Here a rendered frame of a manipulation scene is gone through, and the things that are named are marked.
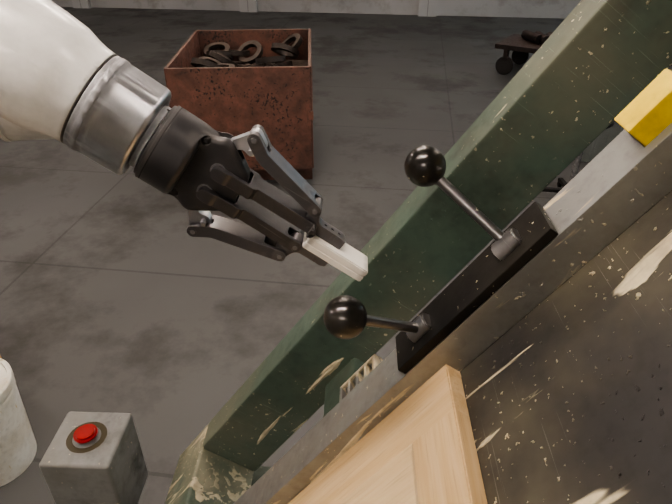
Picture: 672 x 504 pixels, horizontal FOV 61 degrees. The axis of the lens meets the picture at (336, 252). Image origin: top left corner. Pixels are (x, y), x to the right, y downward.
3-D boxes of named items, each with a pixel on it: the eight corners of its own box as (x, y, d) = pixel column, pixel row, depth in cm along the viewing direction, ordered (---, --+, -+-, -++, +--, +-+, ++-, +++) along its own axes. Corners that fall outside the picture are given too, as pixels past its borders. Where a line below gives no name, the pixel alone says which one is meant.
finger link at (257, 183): (215, 160, 54) (222, 149, 53) (314, 220, 57) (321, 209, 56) (206, 178, 50) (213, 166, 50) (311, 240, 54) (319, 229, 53)
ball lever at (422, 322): (408, 326, 58) (308, 311, 50) (432, 303, 57) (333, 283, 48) (424, 356, 56) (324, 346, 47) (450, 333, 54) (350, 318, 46)
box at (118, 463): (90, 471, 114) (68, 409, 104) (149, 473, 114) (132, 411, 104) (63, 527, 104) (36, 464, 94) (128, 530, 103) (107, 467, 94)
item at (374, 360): (359, 397, 70) (339, 387, 69) (394, 364, 67) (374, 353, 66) (359, 423, 67) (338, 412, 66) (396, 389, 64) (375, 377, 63)
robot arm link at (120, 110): (92, 123, 55) (148, 157, 57) (49, 160, 47) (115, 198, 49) (131, 44, 51) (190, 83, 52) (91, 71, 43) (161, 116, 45)
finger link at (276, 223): (201, 185, 51) (193, 196, 51) (302, 250, 54) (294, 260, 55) (211, 167, 54) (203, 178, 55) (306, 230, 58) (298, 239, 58)
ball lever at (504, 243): (506, 263, 52) (404, 165, 55) (536, 235, 51) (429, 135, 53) (499, 273, 49) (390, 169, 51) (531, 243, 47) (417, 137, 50)
